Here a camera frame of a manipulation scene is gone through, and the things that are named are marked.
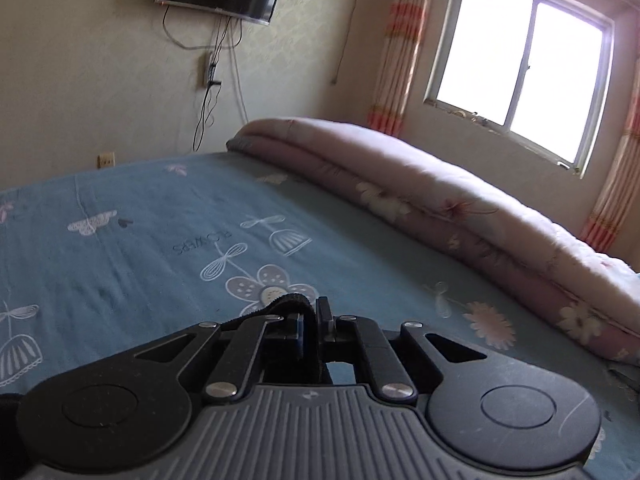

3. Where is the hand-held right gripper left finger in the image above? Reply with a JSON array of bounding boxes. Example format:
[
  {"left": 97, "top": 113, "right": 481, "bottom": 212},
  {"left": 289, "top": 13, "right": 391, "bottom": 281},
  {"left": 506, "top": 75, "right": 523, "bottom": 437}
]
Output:
[{"left": 132, "top": 311, "right": 308, "bottom": 403}]

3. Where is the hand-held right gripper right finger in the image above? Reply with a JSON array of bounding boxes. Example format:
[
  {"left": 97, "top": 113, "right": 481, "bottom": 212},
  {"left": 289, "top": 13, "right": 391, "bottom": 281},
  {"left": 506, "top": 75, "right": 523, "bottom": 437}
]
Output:
[{"left": 316, "top": 297, "right": 489, "bottom": 404}]

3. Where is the blue floral bed sheet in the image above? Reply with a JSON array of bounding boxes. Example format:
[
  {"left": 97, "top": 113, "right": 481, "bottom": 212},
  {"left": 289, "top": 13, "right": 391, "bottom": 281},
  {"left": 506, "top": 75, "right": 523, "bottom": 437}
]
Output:
[{"left": 0, "top": 151, "right": 640, "bottom": 480}]

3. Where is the pink floral quilt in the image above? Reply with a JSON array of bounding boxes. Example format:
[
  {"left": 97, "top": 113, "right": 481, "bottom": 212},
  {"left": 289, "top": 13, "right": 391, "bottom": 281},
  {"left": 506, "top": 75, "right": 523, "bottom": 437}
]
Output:
[{"left": 226, "top": 116, "right": 640, "bottom": 361}]

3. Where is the pink striped curtain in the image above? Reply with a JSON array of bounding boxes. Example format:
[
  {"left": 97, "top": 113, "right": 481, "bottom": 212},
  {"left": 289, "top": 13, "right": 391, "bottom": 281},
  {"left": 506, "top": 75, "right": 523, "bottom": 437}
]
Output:
[
  {"left": 367, "top": 0, "right": 436, "bottom": 136},
  {"left": 580, "top": 130, "right": 640, "bottom": 266}
]

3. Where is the power strip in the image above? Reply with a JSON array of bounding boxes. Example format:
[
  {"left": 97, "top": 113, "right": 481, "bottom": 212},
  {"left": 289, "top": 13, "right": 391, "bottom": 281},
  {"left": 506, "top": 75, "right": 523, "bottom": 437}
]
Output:
[{"left": 202, "top": 51, "right": 222, "bottom": 87}]

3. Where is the window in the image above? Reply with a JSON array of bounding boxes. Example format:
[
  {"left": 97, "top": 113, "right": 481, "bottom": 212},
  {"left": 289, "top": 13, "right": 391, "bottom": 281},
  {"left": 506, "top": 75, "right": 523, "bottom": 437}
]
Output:
[{"left": 424, "top": 0, "right": 628, "bottom": 178}]

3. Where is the white wall cable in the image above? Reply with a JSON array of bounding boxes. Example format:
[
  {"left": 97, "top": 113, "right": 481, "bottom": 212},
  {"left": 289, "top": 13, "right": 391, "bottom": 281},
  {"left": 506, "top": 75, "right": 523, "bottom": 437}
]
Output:
[{"left": 161, "top": 2, "right": 249, "bottom": 126}]

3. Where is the black wall cable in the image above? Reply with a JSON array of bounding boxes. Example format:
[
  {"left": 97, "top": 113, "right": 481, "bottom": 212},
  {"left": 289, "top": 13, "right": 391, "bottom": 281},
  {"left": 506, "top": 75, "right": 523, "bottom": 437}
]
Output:
[{"left": 192, "top": 15, "right": 236, "bottom": 153}]

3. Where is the grey pull cord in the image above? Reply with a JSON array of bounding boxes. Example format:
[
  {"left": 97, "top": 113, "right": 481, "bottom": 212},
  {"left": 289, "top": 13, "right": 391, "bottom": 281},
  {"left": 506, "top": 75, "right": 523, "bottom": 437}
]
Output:
[{"left": 331, "top": 0, "right": 364, "bottom": 84}]

